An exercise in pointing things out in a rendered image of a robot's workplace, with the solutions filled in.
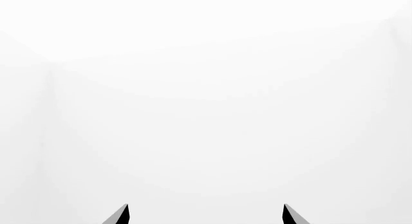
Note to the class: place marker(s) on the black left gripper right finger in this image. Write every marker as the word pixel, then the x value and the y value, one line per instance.
pixel 292 217

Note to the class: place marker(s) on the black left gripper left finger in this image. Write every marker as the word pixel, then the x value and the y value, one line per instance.
pixel 119 216

